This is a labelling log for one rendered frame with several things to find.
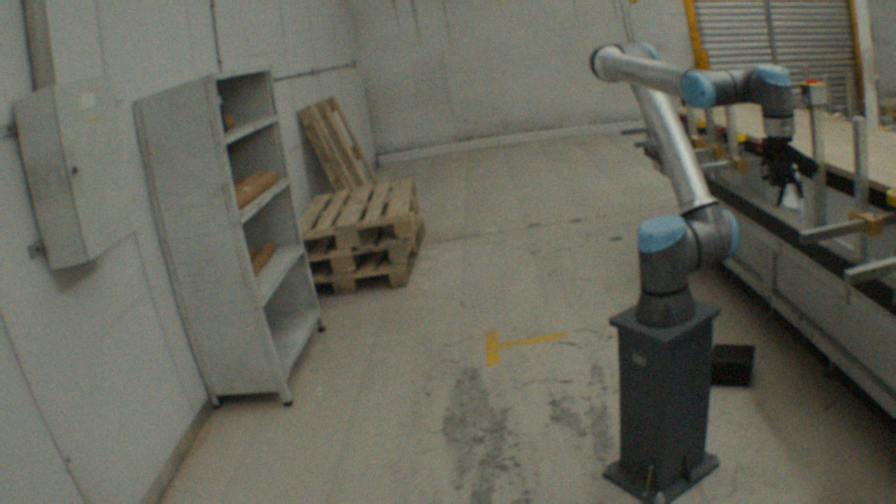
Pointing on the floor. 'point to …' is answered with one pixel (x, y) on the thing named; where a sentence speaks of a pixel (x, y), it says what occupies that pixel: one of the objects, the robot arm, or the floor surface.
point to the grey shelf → (267, 281)
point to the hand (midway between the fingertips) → (791, 214)
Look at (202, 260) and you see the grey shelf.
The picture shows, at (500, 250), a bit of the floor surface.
